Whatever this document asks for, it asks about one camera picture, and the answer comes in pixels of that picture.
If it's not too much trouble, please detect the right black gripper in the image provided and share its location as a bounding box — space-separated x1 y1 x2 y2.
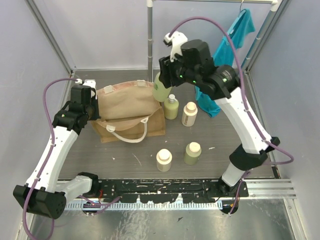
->
158 49 200 89

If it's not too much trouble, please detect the green pump dispenser bottle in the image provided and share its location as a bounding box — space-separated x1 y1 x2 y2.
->
152 72 172 103

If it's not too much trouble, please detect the tan canvas tote bag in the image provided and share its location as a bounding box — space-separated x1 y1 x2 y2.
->
91 80 166 144

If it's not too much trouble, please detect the cream labelled tall bottle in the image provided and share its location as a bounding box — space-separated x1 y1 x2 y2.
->
181 101 198 127

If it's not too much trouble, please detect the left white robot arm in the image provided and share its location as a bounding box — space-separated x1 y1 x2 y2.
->
13 79 100 220

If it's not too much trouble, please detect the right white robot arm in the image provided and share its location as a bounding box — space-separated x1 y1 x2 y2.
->
159 39 274 197

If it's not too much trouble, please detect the green bottle white cap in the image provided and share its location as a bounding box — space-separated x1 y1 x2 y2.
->
164 94 179 120

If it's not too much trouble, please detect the teal t-shirt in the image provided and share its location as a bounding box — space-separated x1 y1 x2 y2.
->
195 8 256 118

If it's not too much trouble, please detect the olive green bottle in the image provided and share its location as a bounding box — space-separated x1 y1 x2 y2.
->
184 142 202 166

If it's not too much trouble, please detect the cream short bottle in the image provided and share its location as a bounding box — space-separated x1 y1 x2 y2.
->
156 148 173 172

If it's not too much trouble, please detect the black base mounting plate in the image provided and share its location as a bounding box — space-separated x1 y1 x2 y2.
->
84 178 249 205

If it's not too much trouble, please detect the metal clothes rack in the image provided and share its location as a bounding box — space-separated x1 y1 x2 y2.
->
146 0 282 82

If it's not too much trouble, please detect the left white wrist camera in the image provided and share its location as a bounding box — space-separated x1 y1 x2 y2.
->
75 78 98 100

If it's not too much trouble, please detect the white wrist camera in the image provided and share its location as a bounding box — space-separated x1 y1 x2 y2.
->
163 31 188 62
75 78 98 100

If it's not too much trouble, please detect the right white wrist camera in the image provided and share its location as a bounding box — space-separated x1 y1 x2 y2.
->
163 31 188 62

